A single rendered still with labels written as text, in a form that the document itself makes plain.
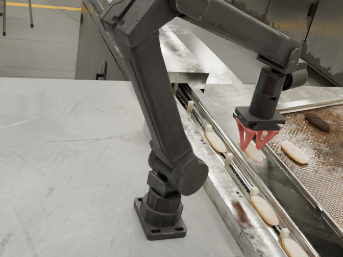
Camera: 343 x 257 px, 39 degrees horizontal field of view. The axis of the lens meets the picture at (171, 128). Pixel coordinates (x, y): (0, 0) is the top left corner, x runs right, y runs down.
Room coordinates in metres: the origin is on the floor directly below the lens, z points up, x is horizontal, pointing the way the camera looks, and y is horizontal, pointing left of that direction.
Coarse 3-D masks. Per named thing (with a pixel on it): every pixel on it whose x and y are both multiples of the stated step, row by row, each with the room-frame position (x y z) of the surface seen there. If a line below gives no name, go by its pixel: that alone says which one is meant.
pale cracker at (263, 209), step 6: (252, 198) 0.90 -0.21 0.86; (258, 198) 0.90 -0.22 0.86; (258, 204) 0.88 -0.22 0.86; (264, 204) 0.88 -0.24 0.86; (258, 210) 0.86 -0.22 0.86; (264, 210) 0.86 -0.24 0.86; (270, 210) 0.87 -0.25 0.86; (264, 216) 0.84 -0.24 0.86; (270, 216) 0.85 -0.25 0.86; (276, 216) 0.85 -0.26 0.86; (270, 222) 0.83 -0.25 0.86; (276, 222) 0.83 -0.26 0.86
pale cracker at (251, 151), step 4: (252, 144) 1.01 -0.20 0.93; (248, 148) 0.99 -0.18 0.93; (252, 148) 0.99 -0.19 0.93; (256, 148) 1.00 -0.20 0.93; (244, 152) 0.98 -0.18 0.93; (248, 152) 0.97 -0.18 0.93; (252, 152) 0.97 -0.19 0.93; (256, 152) 0.98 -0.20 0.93; (248, 156) 0.96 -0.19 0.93; (252, 156) 0.96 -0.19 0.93; (256, 156) 0.96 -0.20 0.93; (260, 156) 0.97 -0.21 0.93; (252, 160) 0.95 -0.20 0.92; (256, 160) 0.95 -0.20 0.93; (260, 160) 0.95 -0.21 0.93
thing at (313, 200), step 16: (288, 112) 1.28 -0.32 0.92; (304, 112) 1.29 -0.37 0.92; (288, 128) 1.19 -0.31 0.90; (272, 144) 1.11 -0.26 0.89; (320, 144) 1.12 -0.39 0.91; (320, 176) 0.99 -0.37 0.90; (336, 176) 0.99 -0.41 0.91; (304, 192) 0.92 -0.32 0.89; (320, 192) 0.93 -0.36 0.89; (336, 192) 0.93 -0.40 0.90; (336, 208) 0.88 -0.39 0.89; (336, 224) 0.82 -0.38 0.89
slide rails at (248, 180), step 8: (184, 88) 1.44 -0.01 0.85; (176, 96) 1.36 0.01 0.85; (184, 96) 1.38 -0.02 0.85; (184, 104) 1.32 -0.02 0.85; (200, 112) 1.29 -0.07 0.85; (208, 120) 1.25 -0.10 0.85; (200, 128) 1.19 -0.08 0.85; (224, 144) 1.13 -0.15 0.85; (216, 152) 1.08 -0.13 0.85; (232, 152) 1.10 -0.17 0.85; (224, 160) 1.05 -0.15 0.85; (232, 160) 1.06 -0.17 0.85; (240, 168) 1.03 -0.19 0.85; (232, 176) 0.98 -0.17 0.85; (248, 176) 1.00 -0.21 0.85; (240, 184) 0.96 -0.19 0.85; (248, 184) 0.97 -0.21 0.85; (256, 184) 0.97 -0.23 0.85; (272, 208) 0.89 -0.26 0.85; (280, 216) 0.87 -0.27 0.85; (280, 224) 0.84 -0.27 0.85; (272, 232) 0.81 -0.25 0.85; (280, 240) 0.79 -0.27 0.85; (296, 240) 0.80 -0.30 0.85; (304, 248) 0.78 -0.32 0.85; (288, 256) 0.74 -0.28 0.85
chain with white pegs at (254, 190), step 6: (174, 84) 1.43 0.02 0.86; (180, 96) 1.39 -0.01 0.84; (192, 102) 1.30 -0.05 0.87; (192, 108) 1.30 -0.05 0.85; (192, 114) 1.29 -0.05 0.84; (198, 120) 1.25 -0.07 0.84; (210, 126) 1.18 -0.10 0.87; (222, 156) 1.09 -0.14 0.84; (228, 156) 1.05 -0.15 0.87; (228, 162) 1.05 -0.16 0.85; (240, 180) 0.99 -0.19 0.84; (252, 192) 0.92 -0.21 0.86; (282, 228) 0.80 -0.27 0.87; (282, 234) 0.79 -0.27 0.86; (288, 234) 0.79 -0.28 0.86
